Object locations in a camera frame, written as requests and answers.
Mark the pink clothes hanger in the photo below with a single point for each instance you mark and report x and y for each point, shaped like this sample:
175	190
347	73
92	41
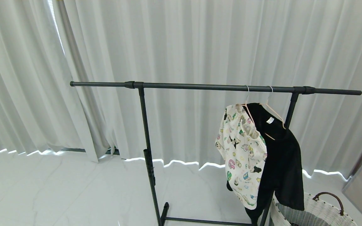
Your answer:
273	112
248	112

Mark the black t-shirt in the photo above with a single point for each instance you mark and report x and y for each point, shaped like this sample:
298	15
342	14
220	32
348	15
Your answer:
284	169

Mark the black clothes rack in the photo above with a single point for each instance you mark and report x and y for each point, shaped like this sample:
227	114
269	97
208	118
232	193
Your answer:
200	87

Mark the white laundry basket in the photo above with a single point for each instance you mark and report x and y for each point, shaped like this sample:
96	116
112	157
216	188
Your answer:
313	213

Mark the white curtain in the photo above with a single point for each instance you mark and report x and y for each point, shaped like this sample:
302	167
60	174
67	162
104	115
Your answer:
181	40

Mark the cream printed garment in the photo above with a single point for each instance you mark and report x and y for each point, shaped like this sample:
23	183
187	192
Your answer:
242	163

